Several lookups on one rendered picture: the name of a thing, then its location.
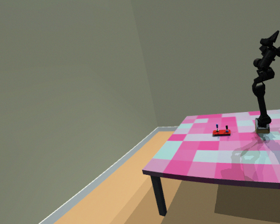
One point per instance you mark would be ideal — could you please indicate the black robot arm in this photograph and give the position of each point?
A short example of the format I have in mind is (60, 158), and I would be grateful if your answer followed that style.
(265, 72)

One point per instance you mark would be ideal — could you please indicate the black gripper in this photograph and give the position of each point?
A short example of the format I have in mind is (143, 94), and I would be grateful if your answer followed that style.
(271, 52)

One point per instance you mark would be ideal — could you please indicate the red circuit board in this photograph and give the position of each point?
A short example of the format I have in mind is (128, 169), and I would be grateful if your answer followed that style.
(222, 131)

